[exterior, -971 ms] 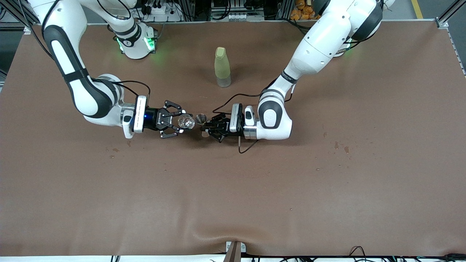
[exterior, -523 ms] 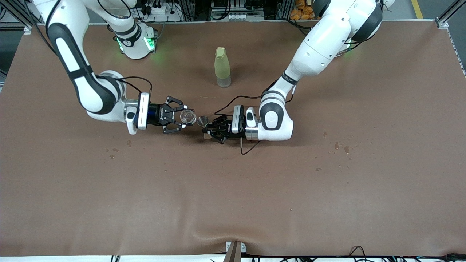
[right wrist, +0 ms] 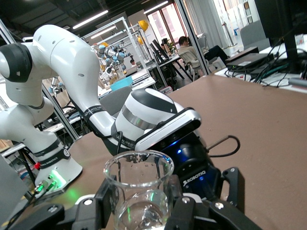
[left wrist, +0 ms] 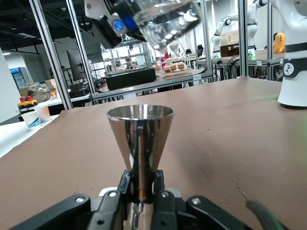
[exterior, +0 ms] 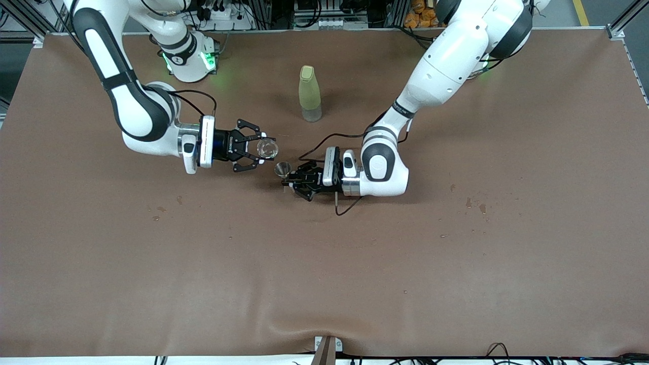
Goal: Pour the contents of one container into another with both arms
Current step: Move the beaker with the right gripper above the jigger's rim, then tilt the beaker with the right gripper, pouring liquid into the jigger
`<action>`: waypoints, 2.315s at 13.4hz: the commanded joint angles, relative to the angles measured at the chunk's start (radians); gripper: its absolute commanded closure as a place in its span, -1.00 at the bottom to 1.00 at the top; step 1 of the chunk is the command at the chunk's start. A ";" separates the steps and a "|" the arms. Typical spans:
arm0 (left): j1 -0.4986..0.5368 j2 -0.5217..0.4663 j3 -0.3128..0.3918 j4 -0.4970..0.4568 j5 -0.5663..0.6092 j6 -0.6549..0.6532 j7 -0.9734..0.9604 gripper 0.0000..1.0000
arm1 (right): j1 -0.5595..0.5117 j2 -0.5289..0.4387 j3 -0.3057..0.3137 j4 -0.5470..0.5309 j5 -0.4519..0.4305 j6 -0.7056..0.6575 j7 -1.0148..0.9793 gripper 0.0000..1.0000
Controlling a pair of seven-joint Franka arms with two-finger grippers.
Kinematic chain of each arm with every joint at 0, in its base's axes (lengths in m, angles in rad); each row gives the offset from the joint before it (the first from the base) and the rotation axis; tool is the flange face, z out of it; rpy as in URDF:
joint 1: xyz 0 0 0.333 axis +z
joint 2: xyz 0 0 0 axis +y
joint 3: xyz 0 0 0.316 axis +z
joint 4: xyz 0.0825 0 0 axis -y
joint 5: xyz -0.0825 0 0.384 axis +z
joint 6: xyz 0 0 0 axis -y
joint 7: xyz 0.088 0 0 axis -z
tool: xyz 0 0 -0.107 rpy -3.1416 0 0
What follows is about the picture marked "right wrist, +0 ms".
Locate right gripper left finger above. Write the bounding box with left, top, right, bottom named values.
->
left=0, top=178, right=119, bottom=230

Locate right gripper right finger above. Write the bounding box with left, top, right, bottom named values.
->
left=164, top=174, right=263, bottom=230

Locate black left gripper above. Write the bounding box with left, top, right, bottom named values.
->
left=155, top=129, right=246, bottom=213

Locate clear glass beaker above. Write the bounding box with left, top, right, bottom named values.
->
left=103, top=149, right=175, bottom=230

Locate brown table cover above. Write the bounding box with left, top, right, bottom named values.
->
left=24, top=73, right=307, bottom=230

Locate grey chair back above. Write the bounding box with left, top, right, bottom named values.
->
left=99, top=86, right=133, bottom=118

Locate white office chair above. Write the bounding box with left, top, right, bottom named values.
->
left=178, top=51, right=209, bottom=80

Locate black laptop dock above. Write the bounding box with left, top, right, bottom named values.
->
left=225, top=52, right=275, bottom=70

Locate blue plastic bin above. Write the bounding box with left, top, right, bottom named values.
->
left=109, top=76, right=134, bottom=92

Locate seated person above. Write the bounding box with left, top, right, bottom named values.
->
left=177, top=35, right=230, bottom=69

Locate grey partition panel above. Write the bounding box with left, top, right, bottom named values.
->
left=239, top=20, right=272, bottom=50

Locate black desk monitor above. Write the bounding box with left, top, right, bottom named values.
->
left=151, top=39, right=168, bottom=63

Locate large black monitor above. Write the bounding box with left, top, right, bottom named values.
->
left=254, top=0, right=307, bottom=75

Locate ceiling light strip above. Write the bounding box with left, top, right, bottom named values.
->
left=143, top=0, right=169, bottom=14
left=71, top=10, right=109, bottom=30

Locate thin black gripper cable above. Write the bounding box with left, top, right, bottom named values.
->
left=205, top=135, right=241, bottom=158

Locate aluminium frame post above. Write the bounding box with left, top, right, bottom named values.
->
left=40, top=81, right=80, bottom=141
left=174, top=0, right=212, bottom=77

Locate black cable bundle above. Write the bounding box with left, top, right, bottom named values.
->
left=226, top=31, right=307, bottom=88

